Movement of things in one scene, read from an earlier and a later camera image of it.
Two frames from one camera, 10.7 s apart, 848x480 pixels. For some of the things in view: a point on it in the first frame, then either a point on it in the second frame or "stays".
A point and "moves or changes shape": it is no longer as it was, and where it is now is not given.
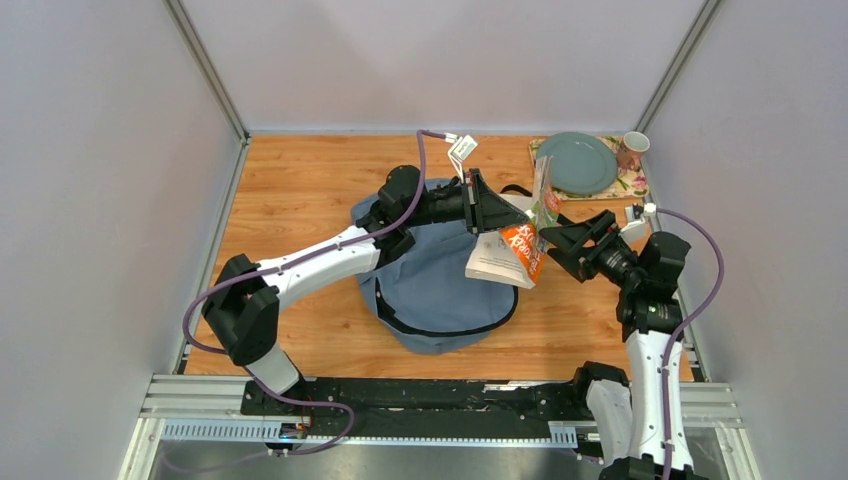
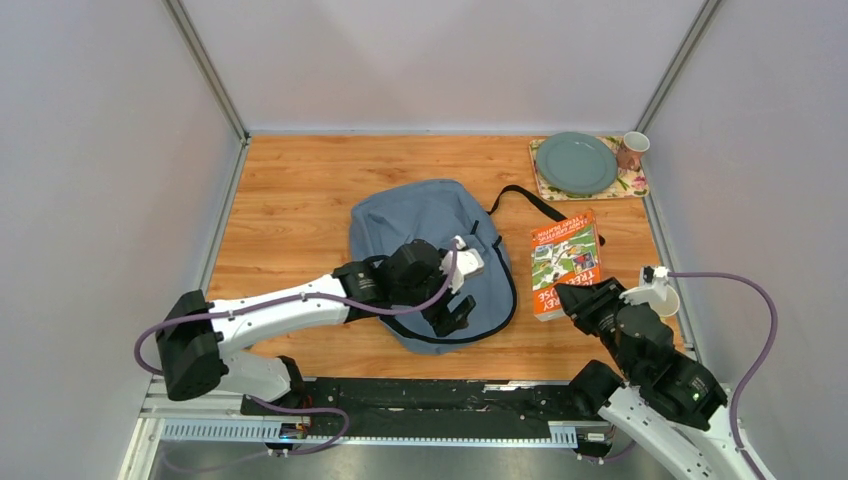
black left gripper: x=491 y=212 to x=442 y=320
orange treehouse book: x=515 y=254 moves or changes shape
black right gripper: x=603 y=232 to x=581 y=301
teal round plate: x=582 y=163 stays
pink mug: x=633 y=145 stays
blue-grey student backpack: x=421 y=296 moves or changes shape
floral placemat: x=628 y=183 stays
